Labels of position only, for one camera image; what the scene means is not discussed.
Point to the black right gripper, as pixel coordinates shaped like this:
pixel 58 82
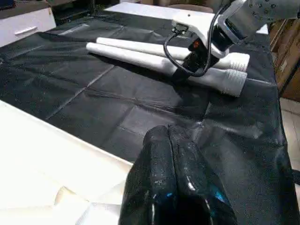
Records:
pixel 200 56

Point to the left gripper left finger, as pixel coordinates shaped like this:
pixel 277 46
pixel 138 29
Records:
pixel 147 187

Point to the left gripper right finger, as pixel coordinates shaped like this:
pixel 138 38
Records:
pixel 201 192

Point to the white plastic table leg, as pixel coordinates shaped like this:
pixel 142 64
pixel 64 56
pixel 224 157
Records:
pixel 140 57
pixel 140 45

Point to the white plastic table top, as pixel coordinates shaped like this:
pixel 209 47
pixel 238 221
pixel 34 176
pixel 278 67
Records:
pixel 37 164

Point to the black work mat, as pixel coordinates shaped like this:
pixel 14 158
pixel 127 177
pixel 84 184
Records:
pixel 93 93

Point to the white drawer unit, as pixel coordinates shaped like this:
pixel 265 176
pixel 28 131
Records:
pixel 23 26

